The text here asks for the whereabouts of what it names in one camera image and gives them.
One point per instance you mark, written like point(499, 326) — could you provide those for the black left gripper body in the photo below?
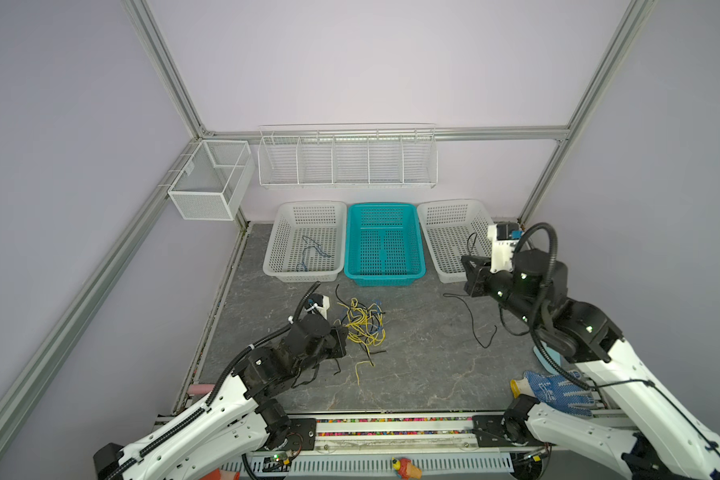
point(339, 350)

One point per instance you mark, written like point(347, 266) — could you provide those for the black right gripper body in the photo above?
point(488, 284)

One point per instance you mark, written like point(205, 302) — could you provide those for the black cable pulled free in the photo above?
point(470, 244)

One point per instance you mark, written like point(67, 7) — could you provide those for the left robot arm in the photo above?
point(238, 416)

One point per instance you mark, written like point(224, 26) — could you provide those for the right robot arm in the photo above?
point(524, 276)

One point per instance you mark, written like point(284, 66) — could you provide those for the white plastic basket right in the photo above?
point(446, 225)

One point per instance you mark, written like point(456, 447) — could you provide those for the white plastic basket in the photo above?
point(446, 225)
point(307, 242)

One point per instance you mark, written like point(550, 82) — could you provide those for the white plastic basket left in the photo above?
point(307, 242)

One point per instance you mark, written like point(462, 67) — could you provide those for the teal plastic basket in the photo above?
point(384, 245)

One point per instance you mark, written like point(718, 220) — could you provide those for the blue white patterned cloth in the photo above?
point(555, 391)

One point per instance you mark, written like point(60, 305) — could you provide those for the red yellow toy figure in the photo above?
point(406, 469)

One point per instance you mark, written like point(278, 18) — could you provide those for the pink object at edge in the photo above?
point(199, 389)

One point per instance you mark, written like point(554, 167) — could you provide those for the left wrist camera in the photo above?
point(317, 304)

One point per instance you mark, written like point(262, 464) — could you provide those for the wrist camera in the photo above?
point(503, 238)
point(317, 304)

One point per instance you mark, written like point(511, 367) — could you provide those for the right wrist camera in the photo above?
point(503, 238)

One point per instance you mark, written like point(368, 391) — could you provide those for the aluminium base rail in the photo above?
point(363, 446)

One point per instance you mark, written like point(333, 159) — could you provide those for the white wire wall rack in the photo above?
point(381, 155)

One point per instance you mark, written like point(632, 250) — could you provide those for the white mesh wall box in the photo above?
point(213, 180)

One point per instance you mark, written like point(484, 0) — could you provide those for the aluminium frame post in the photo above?
point(634, 19)

